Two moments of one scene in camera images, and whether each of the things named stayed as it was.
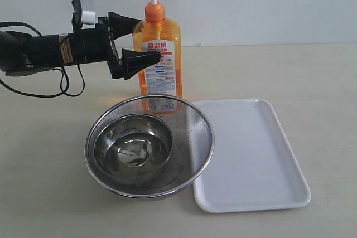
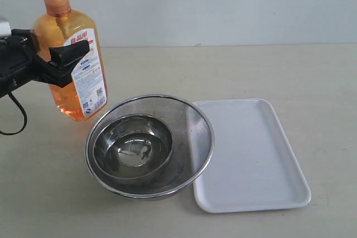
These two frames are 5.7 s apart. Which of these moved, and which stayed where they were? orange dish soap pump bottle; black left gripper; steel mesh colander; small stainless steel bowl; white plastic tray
Moved: black left gripper; orange dish soap pump bottle
Stayed: steel mesh colander; white plastic tray; small stainless steel bowl
